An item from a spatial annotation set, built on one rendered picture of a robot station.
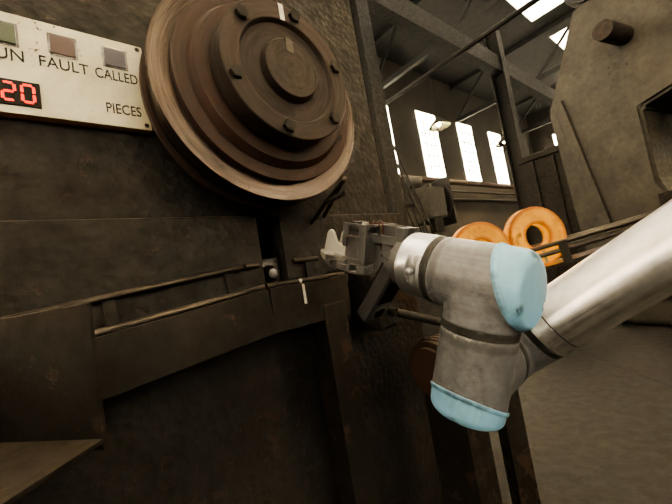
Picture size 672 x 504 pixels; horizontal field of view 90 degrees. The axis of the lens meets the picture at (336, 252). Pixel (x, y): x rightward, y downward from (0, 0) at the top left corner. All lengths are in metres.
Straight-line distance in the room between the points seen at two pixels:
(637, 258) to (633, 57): 2.77
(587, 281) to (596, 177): 2.70
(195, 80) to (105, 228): 0.30
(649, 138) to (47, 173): 3.10
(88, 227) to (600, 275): 0.75
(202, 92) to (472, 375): 0.61
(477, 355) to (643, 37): 2.96
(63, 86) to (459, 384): 0.80
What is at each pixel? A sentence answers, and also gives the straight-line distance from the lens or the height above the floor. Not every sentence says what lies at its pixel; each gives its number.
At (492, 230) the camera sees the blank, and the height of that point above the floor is 0.76.
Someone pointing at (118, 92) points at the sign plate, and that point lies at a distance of 0.84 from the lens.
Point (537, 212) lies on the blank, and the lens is 1.03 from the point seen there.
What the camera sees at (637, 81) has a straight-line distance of 3.18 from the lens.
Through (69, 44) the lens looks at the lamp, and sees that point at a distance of 0.87.
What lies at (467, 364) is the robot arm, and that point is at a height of 0.59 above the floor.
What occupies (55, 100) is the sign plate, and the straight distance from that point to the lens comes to 0.82.
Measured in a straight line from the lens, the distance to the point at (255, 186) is 0.69.
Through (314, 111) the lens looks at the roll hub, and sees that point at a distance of 0.74.
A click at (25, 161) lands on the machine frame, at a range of 0.79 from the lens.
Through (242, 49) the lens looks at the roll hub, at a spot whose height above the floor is 1.14.
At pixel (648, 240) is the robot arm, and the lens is 0.52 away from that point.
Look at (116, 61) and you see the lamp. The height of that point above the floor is 1.19.
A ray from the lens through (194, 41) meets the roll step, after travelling 0.74.
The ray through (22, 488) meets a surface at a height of 0.60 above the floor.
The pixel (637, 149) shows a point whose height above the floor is 1.21.
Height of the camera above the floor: 0.71
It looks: 4 degrees up
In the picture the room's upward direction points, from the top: 10 degrees counter-clockwise
